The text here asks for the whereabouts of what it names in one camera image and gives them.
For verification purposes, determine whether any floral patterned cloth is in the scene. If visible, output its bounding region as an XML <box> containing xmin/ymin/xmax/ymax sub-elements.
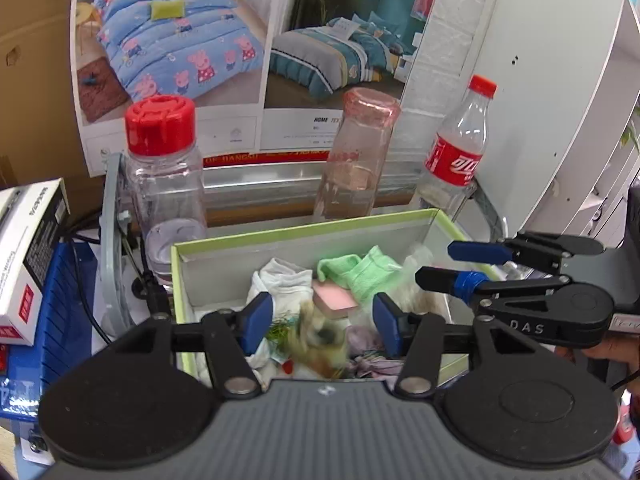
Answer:
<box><xmin>347</xmin><ymin>325</ymin><xmax>405</xmax><ymax>378</ymax></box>

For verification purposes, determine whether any red cap plastic jar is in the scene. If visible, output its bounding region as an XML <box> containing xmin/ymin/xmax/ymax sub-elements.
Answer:
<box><xmin>124</xmin><ymin>95</ymin><xmax>209</xmax><ymax>288</ymax></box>

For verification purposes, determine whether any white shelf unit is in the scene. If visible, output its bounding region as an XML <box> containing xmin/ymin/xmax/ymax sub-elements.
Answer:
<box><xmin>400</xmin><ymin>0</ymin><xmax>640</xmax><ymax>252</ymax></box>

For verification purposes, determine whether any blue metal box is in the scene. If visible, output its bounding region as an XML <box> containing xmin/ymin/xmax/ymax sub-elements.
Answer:
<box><xmin>0</xmin><ymin>242</ymin><xmax>110</xmax><ymax>418</ymax></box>

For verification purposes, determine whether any pink sponge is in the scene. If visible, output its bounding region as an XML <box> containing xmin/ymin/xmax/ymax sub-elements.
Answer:
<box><xmin>311</xmin><ymin>280</ymin><xmax>359</xmax><ymax>319</ymax></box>

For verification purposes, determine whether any white box with red label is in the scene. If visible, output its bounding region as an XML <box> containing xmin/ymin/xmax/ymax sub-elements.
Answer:
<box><xmin>0</xmin><ymin>178</ymin><xmax>71</xmax><ymax>347</ymax></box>

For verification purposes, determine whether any wall poster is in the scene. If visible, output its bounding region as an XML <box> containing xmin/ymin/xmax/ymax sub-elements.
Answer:
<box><xmin>72</xmin><ymin>0</ymin><xmax>444</xmax><ymax>178</ymax></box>

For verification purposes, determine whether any green plant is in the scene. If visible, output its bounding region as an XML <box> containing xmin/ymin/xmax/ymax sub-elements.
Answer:
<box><xmin>620</xmin><ymin>109</ymin><xmax>640</xmax><ymax>152</ymax></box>

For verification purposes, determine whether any black power cable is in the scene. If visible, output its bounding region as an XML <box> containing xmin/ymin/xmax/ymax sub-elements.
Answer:
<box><xmin>64</xmin><ymin>210</ymin><xmax>117</xmax><ymax>347</ymax></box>

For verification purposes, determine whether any red label cola bottle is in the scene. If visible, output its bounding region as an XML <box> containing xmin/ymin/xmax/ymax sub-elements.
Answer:
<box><xmin>412</xmin><ymin>75</ymin><xmax>499</xmax><ymax>222</ymax></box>

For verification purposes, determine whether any green cardboard box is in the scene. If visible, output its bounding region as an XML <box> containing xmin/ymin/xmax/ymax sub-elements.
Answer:
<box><xmin>171</xmin><ymin>208</ymin><xmax>502</xmax><ymax>392</ymax></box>

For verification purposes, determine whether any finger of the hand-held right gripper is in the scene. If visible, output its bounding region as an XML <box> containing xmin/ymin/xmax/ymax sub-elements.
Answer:
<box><xmin>447</xmin><ymin>231</ymin><xmax>606</xmax><ymax>275</ymax></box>
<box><xmin>415</xmin><ymin>266</ymin><xmax>573</xmax><ymax>307</ymax></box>

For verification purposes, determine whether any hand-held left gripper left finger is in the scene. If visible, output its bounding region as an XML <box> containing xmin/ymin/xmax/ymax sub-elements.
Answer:
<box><xmin>125</xmin><ymin>291</ymin><xmax>274</xmax><ymax>400</ymax></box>

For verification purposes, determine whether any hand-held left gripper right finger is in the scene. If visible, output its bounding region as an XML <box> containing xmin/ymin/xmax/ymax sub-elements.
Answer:
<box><xmin>372</xmin><ymin>292</ymin><xmax>536</xmax><ymax>397</ymax></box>

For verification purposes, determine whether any cardboard sheet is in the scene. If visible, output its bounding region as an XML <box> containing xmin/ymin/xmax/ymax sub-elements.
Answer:
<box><xmin>0</xmin><ymin>0</ymin><xmax>107</xmax><ymax>192</ymax></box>

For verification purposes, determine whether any green towel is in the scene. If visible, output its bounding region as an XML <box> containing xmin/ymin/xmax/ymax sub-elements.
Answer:
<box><xmin>317</xmin><ymin>246</ymin><xmax>404</xmax><ymax>304</ymax></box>

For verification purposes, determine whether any pink glass bottle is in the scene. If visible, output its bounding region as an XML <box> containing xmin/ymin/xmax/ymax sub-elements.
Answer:
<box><xmin>313</xmin><ymin>87</ymin><xmax>402</xmax><ymax>221</ymax></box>

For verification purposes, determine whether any person's right hand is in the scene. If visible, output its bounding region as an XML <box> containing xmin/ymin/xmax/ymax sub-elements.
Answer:
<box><xmin>552</xmin><ymin>335</ymin><xmax>640</xmax><ymax>362</ymax></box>

